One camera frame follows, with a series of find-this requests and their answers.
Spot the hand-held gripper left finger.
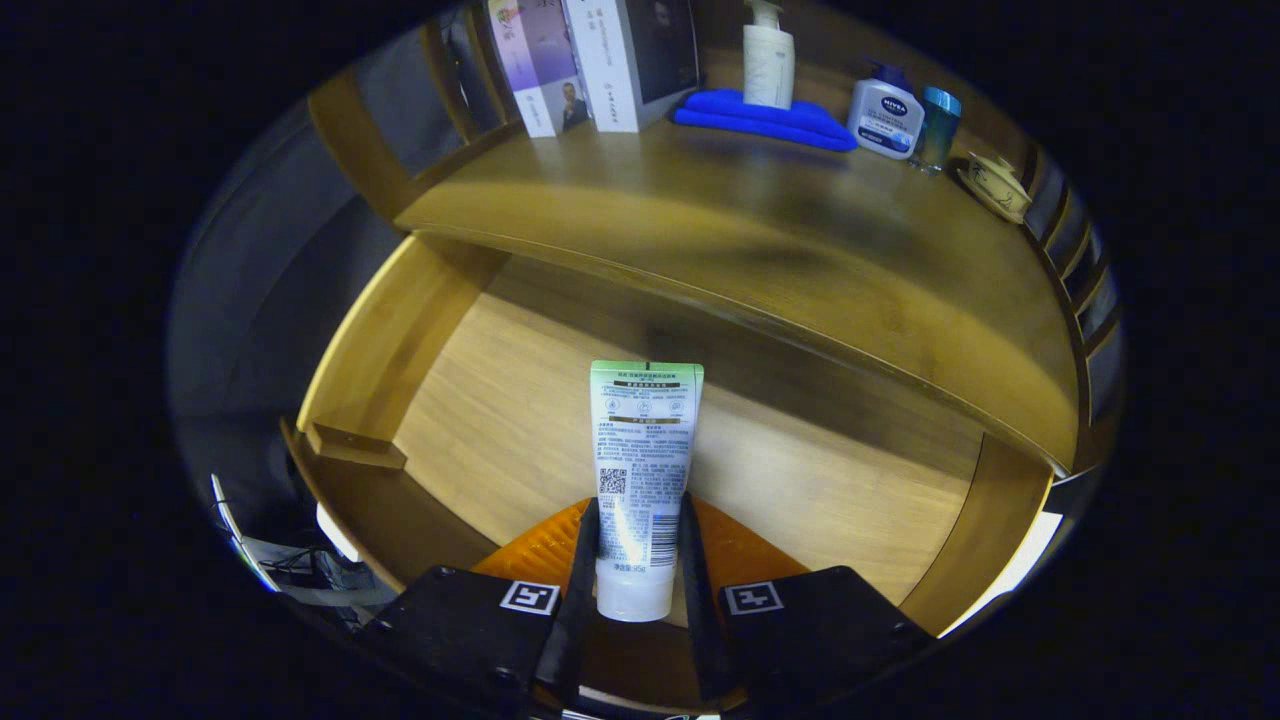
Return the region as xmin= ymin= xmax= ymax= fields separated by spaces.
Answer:
xmin=360 ymin=497 xmax=603 ymax=716

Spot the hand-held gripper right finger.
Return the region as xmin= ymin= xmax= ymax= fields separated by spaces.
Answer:
xmin=678 ymin=492 xmax=936 ymax=706

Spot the wooden drawer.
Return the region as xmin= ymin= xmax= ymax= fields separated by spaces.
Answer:
xmin=280 ymin=232 xmax=1056 ymax=713

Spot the white green cleanser tube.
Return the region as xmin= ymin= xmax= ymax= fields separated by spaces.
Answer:
xmin=589 ymin=360 xmax=705 ymax=623

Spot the wooden countertop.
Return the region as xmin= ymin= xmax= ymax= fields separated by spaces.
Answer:
xmin=395 ymin=60 xmax=1081 ymax=471

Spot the wooden cabinet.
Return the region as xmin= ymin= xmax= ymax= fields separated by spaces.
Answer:
xmin=305 ymin=0 xmax=1126 ymax=481

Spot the black backdrop cloth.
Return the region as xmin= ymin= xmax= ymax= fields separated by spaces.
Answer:
xmin=165 ymin=25 xmax=471 ymax=431

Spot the ceramic lidded tea cup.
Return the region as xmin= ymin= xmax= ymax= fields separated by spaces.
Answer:
xmin=957 ymin=152 xmax=1033 ymax=225

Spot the teal bottle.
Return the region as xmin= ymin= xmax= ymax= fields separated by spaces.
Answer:
xmin=912 ymin=86 xmax=963 ymax=176

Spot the white bottle blue cap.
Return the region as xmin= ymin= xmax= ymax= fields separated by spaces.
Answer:
xmin=847 ymin=60 xmax=926 ymax=161

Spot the blue folded cloth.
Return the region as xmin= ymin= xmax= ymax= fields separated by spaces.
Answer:
xmin=670 ymin=88 xmax=859 ymax=153

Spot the white pump bottle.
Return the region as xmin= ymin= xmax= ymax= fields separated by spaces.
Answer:
xmin=742 ymin=0 xmax=797 ymax=110

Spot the purple book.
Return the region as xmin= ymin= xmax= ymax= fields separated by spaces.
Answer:
xmin=487 ymin=0 xmax=593 ymax=139

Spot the white book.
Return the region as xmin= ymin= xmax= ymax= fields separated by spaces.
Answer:
xmin=563 ymin=0 xmax=701 ymax=134

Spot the tangle of black cables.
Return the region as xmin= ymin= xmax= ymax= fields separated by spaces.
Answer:
xmin=265 ymin=545 xmax=351 ymax=596

